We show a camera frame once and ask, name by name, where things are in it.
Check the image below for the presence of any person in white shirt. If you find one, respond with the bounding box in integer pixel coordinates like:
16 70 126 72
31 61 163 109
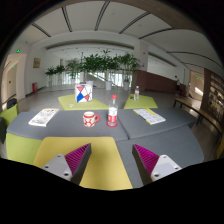
175 76 181 91

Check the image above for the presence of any framed picture on wall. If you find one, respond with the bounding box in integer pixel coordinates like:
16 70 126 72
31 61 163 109
33 58 41 68

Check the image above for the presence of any yellow booklet on right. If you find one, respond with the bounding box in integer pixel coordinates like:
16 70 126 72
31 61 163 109
134 108 166 125

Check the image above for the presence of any dark office chair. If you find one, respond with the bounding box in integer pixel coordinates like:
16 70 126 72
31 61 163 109
7 98 17 109

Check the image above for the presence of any brown reception counter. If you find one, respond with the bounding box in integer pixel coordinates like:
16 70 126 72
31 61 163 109
131 70 176 94

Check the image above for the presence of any red round coaster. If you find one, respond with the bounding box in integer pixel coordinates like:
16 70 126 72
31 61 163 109
106 122 118 128

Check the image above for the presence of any red and white patterned mug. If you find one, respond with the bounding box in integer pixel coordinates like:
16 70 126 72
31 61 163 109
83 111 100 127

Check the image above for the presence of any row of potted green plants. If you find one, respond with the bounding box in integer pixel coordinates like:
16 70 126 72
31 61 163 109
45 49 140 89

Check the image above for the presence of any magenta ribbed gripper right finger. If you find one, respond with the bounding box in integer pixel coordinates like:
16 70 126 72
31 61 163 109
132 144 181 185

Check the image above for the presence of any open magazine on left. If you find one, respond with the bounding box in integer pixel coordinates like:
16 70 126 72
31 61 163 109
28 108 58 127

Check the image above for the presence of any red fire extinguisher box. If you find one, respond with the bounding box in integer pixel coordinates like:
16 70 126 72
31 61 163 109
32 82 38 93

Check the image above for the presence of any clear water bottle red label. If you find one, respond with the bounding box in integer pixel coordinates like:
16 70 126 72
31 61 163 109
108 95 118 125

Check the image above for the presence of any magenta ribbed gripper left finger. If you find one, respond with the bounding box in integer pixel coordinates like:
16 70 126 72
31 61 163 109
42 143 92 185

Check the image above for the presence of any far clear water bottle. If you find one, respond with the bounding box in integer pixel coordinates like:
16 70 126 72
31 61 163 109
134 86 139 101

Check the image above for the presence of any white red blue geometric box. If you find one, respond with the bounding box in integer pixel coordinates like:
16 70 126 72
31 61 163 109
74 84 92 103

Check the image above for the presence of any wooden bench on right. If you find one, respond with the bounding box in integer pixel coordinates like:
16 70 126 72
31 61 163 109
173 98 223 134

